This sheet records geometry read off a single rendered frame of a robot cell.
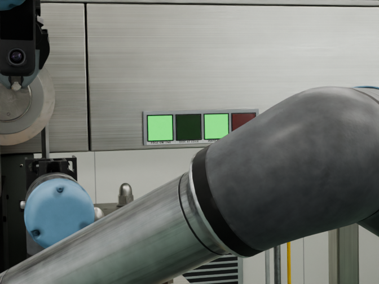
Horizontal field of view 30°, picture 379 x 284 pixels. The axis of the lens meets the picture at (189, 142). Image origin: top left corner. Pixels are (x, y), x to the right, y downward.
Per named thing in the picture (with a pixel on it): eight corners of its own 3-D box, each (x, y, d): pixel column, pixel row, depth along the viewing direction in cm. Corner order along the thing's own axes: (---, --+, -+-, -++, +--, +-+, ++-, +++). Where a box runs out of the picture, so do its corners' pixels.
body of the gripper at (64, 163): (75, 154, 104) (83, 160, 93) (77, 212, 105) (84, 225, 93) (22, 156, 103) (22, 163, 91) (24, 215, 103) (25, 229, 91)
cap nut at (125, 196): (118, 206, 142) (117, 183, 142) (115, 204, 146) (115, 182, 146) (136, 205, 143) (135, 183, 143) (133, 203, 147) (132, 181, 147)
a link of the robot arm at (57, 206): (25, 262, 76) (22, 183, 76) (25, 243, 87) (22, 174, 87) (98, 257, 78) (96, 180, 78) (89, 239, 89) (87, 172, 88)
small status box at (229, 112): (144, 145, 145) (142, 111, 144) (143, 145, 145) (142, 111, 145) (259, 141, 151) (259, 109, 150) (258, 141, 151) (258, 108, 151)
